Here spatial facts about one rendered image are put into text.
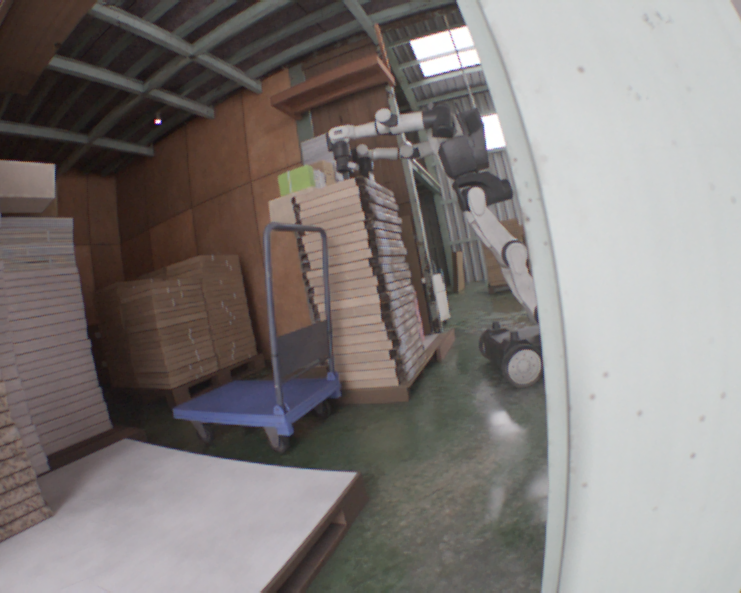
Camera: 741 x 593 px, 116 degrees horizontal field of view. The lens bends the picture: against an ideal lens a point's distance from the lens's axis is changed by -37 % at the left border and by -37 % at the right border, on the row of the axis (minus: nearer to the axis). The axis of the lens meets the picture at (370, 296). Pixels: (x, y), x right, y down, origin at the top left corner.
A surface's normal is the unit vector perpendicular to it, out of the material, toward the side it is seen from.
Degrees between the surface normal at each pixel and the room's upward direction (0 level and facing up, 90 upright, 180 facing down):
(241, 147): 90
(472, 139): 92
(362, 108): 90
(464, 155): 103
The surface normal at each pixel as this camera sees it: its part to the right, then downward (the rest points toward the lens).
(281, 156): -0.35, 0.11
